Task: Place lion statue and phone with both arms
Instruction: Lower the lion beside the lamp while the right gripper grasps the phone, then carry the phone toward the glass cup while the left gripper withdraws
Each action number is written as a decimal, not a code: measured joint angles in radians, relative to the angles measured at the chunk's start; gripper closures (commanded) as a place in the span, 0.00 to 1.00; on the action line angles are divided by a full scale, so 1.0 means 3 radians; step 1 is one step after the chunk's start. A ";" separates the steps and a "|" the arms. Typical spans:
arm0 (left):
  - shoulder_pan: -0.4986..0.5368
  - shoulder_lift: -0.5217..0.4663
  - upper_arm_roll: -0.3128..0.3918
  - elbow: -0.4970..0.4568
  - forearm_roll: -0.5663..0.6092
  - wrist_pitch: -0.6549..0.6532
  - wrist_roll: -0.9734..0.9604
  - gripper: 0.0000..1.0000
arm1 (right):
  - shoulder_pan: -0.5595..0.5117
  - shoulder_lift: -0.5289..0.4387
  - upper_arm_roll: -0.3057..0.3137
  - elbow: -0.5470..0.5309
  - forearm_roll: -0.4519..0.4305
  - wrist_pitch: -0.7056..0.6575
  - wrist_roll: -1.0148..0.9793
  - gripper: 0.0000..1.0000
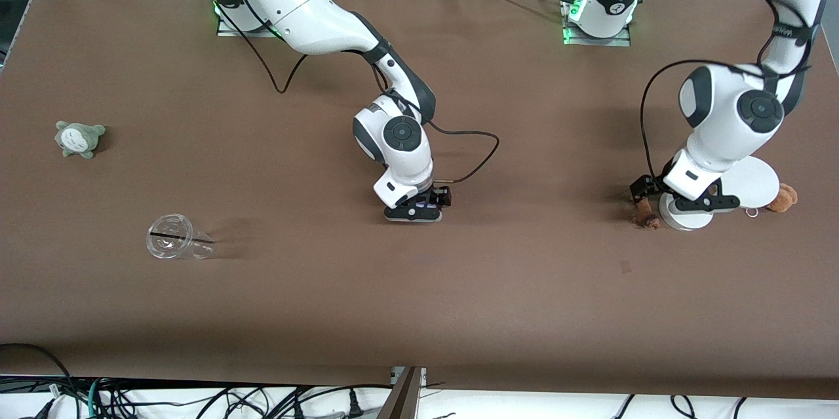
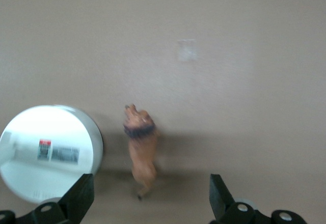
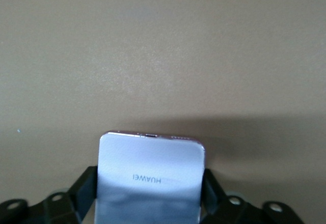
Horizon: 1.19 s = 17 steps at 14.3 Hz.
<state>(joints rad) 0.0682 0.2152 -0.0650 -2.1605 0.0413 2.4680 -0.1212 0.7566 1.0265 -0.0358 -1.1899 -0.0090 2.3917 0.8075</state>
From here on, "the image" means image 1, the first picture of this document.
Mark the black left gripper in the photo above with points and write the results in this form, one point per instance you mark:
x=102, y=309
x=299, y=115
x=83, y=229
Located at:
x=643, y=189

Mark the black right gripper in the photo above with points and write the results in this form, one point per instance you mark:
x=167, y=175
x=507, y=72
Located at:
x=438, y=197

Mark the brown lion statue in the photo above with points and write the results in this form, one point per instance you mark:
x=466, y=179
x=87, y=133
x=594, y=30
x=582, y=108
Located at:
x=650, y=221

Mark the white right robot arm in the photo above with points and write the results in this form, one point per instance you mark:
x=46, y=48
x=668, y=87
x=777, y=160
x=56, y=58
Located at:
x=308, y=12

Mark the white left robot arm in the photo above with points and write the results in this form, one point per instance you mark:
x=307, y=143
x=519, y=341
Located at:
x=714, y=124

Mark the white round stand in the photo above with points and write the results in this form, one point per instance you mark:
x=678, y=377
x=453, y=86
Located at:
x=757, y=183

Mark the brown plush toy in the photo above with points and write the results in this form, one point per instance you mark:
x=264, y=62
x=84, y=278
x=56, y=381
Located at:
x=783, y=198

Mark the aluminium profile bar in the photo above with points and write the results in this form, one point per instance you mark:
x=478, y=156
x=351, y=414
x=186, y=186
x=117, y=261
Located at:
x=403, y=399

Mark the black power plug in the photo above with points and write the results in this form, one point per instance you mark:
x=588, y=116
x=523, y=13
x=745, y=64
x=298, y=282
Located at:
x=354, y=406

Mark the clear plastic cup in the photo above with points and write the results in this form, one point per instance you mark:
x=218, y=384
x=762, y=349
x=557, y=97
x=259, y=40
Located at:
x=169, y=235

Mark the grey plush toy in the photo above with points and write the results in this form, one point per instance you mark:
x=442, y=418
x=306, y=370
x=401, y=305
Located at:
x=78, y=138

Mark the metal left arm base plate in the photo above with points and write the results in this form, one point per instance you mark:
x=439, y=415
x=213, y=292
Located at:
x=623, y=42

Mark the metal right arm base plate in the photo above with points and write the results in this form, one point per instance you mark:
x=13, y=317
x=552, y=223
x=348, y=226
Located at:
x=229, y=31

